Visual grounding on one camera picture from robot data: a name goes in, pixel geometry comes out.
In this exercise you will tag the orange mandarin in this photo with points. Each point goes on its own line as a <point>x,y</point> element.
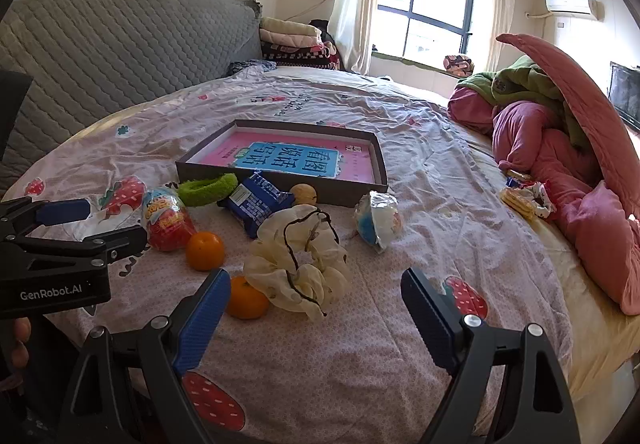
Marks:
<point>205,251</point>
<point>247,299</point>

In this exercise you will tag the pink book with blue label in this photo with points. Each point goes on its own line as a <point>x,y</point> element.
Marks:
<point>290,157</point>

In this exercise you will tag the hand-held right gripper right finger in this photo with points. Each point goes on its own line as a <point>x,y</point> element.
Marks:
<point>430,324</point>

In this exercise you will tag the coral pink quilted pillow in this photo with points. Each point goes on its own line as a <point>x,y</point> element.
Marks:
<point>575,84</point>

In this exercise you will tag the green fuzzy scrunchie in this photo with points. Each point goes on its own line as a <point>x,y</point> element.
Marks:
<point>205,191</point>

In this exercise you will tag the black television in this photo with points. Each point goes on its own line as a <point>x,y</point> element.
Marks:
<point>625,92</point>

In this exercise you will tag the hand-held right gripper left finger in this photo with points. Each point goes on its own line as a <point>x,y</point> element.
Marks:
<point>200,324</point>

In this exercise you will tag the crumpled red white wrapper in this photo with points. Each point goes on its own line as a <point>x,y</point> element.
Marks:
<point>540,196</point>

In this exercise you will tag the white air conditioner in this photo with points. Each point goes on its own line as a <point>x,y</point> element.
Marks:
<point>570,4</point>

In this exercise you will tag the green blanket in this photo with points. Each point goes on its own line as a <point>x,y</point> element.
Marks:
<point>525,79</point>

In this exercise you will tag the person's left hand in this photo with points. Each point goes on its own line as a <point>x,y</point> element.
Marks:
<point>21,341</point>

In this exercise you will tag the floral bag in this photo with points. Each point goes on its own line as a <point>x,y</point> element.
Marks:
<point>459,64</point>

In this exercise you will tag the blue white egg toy packet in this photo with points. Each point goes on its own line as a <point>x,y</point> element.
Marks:
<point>377,221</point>

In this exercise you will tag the grey quilted headboard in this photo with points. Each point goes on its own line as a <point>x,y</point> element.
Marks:
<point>125,49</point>

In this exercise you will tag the blue snack packet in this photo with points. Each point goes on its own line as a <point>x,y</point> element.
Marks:
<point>255,204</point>

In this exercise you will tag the dark patterned cloth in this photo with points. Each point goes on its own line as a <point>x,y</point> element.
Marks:
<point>250,67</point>

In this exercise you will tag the grey cardboard box tray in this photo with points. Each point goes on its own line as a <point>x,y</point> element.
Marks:
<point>380,164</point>

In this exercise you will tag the red white egg toy packet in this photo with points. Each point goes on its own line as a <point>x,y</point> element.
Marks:
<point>167,219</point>

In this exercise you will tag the small yellowish fruit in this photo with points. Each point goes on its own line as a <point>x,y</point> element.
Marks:
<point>303,194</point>

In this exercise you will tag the stack of folded blankets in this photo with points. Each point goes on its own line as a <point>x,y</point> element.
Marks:
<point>290,32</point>

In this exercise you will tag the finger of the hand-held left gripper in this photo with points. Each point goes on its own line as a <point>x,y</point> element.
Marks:
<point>62,211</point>
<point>125,239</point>

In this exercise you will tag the pink blanket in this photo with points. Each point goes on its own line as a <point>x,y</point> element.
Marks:
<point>540,149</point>

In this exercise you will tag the small blue snack wrapper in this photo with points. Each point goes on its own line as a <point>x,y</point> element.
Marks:
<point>513,182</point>

